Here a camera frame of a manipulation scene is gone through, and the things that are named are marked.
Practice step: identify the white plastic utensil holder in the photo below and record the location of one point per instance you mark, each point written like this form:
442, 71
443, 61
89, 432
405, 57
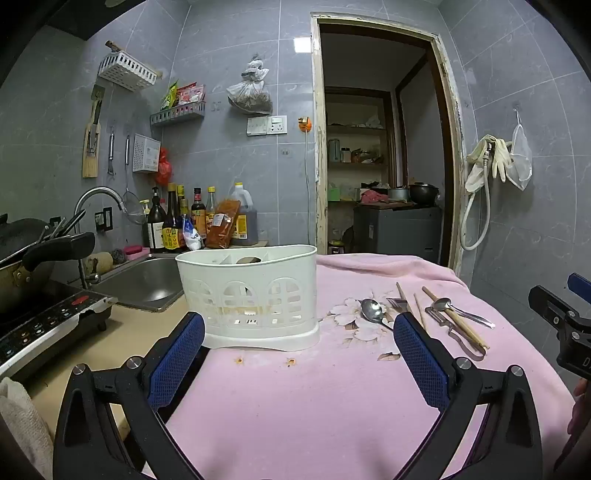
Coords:
249, 272

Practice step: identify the small metal spoon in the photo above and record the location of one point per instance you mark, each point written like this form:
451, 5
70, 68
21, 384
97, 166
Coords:
443, 303

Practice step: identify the yellow cap sauce bottle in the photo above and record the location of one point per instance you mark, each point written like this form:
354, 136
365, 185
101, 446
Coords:
181, 198

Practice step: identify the pink floral blanket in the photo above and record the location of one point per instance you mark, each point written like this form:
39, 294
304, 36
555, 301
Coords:
300, 406

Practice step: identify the pink cloth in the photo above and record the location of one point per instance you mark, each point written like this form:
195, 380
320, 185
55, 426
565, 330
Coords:
374, 197

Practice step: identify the black wall outlet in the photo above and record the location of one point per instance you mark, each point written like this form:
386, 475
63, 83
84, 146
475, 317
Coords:
104, 219

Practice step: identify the hanging metal utensil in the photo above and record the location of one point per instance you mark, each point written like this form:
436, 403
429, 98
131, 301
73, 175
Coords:
111, 152

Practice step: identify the red plastic bag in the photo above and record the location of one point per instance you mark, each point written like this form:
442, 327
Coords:
164, 168

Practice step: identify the steel wool scrubber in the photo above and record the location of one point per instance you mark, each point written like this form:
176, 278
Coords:
117, 256

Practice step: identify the wooden storage shelf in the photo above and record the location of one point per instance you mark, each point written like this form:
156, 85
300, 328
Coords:
355, 165

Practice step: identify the induction cooker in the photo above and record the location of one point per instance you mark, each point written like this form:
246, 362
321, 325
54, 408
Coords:
41, 323

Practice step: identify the chrome faucet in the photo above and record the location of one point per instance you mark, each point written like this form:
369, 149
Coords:
94, 193

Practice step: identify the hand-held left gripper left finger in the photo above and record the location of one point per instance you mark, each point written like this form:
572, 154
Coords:
178, 360

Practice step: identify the metal fork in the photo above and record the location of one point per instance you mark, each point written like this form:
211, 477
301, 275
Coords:
397, 304

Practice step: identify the white wall basket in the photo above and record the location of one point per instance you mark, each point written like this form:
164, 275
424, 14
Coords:
127, 71

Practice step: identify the large metal spoon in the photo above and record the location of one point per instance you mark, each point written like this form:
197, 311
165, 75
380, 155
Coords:
371, 310

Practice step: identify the loofah scrubber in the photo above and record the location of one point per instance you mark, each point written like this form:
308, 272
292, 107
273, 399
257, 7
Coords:
101, 263

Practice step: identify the black range hood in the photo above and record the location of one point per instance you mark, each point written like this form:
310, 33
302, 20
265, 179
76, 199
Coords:
115, 18

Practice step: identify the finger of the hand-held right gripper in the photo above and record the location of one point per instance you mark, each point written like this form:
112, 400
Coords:
581, 284
551, 304

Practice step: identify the black wok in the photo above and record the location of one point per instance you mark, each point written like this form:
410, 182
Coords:
23, 286

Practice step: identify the pink sponge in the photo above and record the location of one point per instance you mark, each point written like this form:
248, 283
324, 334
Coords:
134, 249

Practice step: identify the yellow green snack packet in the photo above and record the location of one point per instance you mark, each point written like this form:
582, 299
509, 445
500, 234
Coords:
170, 97

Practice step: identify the clear yellow cap bottle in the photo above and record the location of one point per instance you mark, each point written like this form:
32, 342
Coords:
211, 201

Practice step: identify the black pot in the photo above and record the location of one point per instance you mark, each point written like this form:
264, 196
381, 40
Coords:
422, 194

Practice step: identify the person's right hand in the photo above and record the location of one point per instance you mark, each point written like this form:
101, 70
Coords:
584, 390

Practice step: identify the grey cabinet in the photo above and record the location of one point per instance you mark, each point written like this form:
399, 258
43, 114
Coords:
397, 230

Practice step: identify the wooden knife rack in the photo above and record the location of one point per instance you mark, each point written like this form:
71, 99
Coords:
91, 161

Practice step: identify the white towel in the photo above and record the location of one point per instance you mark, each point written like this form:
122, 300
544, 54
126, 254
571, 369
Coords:
21, 429

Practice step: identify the green box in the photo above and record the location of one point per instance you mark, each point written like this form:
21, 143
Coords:
335, 193

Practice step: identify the wooden chopstick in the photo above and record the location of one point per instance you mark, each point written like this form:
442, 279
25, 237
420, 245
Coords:
401, 295
457, 321
419, 311

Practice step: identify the red chili powder bag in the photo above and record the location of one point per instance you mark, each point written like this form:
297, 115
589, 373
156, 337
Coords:
221, 226

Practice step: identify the metal peeler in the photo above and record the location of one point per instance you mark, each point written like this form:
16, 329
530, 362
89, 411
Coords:
450, 328

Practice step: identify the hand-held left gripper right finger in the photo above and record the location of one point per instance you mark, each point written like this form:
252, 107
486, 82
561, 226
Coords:
420, 364

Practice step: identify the cream rubber gloves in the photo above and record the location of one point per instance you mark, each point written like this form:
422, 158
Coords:
501, 159

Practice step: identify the cooking oil jug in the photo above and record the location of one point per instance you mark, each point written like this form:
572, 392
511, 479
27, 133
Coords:
247, 221

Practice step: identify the plastic bag of dried goods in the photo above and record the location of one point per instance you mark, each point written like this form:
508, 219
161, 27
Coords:
249, 97

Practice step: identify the grey wall shelf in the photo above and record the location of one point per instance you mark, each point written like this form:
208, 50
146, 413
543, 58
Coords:
178, 115

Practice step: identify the wooden door frame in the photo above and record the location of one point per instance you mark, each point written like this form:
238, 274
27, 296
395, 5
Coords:
318, 138

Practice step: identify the orange plug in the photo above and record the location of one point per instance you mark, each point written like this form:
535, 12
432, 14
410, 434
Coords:
305, 123

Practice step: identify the white wall socket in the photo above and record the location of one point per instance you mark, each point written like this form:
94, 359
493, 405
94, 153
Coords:
277, 124

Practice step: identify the green thermos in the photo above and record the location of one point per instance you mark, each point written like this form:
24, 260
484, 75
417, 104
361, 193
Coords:
334, 151

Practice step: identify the white wall switch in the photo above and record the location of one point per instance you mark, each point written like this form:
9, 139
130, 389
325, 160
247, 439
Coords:
257, 126

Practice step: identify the white salt bag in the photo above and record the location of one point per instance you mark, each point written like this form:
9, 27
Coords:
193, 237

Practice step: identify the hanging mesh strainer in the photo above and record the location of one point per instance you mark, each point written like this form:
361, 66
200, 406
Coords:
134, 205

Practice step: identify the red snack packet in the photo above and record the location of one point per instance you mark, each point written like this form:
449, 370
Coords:
191, 94

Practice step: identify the white wall box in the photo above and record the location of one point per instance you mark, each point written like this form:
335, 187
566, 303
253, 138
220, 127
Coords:
147, 154

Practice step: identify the steel sink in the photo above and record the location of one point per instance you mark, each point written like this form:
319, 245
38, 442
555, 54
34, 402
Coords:
143, 281

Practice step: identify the metal pot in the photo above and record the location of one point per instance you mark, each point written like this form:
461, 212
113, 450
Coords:
398, 194

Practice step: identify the dark soy sauce bottle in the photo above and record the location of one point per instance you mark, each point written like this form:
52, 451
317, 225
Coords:
171, 230

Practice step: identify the black cap vinegar bottle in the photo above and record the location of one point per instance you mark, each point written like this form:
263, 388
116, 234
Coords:
198, 212

